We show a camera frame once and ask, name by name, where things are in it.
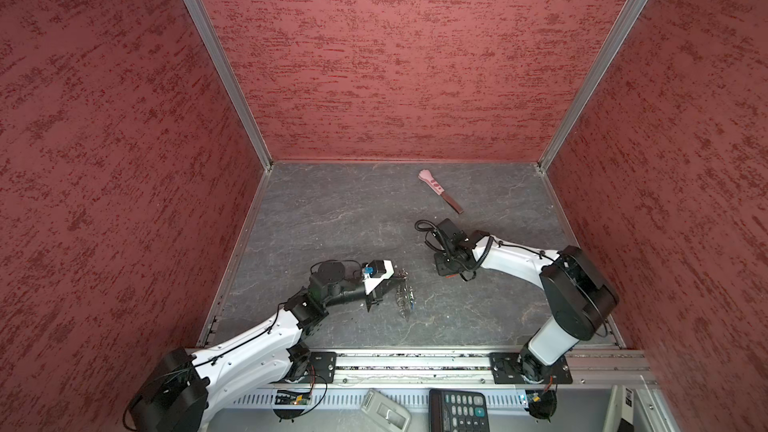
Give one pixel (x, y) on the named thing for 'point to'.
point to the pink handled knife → (426, 176)
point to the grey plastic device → (390, 414)
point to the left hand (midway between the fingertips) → (401, 283)
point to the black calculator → (457, 410)
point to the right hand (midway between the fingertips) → (444, 272)
